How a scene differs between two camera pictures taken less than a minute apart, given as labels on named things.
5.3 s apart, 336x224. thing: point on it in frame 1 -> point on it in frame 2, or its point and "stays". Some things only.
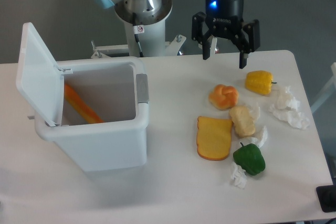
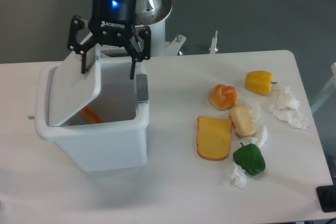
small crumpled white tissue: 238,175 stays
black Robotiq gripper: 224,12 -> 114,16
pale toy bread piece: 241,117 stays
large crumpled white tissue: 286,110 stays
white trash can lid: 39,77 -> 70,88
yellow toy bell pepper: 259,81 stays
